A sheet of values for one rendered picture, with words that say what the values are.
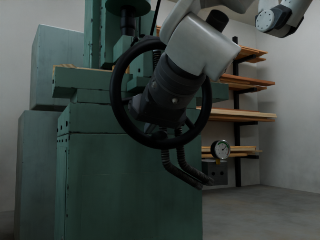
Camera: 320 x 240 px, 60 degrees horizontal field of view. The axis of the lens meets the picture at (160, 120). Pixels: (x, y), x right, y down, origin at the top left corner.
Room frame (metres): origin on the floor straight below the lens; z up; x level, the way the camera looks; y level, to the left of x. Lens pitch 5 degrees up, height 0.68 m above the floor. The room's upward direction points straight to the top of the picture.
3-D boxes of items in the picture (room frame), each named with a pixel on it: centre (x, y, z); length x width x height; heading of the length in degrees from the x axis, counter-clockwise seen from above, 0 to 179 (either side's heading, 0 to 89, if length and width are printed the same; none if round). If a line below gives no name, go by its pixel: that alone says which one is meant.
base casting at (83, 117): (1.14, 0.17, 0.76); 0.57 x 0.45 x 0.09; 23
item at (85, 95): (0.97, 0.10, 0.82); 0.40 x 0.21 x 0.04; 113
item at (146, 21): (1.28, 0.07, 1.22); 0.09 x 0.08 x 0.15; 23
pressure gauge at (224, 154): (0.93, -0.20, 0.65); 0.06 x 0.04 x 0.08; 113
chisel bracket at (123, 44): (1.04, 0.13, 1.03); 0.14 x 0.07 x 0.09; 23
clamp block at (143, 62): (0.86, 0.01, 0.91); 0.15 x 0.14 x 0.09; 113
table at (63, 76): (0.94, 0.04, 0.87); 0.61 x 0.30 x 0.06; 113
